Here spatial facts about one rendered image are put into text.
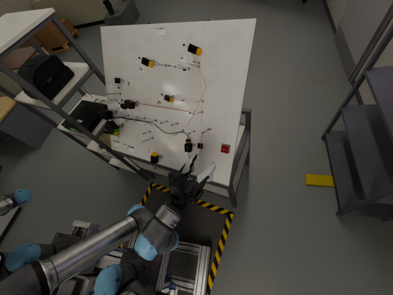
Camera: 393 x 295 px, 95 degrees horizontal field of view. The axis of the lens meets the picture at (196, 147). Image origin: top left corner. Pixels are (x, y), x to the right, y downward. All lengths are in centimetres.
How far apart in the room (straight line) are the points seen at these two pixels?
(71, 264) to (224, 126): 98
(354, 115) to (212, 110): 143
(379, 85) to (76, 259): 197
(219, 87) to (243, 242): 157
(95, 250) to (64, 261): 7
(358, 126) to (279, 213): 110
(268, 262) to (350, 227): 84
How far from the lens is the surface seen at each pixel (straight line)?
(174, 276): 203
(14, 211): 386
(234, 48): 119
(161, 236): 61
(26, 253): 125
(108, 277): 92
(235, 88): 117
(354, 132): 211
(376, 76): 196
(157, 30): 145
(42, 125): 452
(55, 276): 65
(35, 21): 163
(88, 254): 66
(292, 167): 241
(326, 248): 226
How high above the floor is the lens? 214
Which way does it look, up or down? 56 degrees down
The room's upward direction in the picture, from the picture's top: 25 degrees counter-clockwise
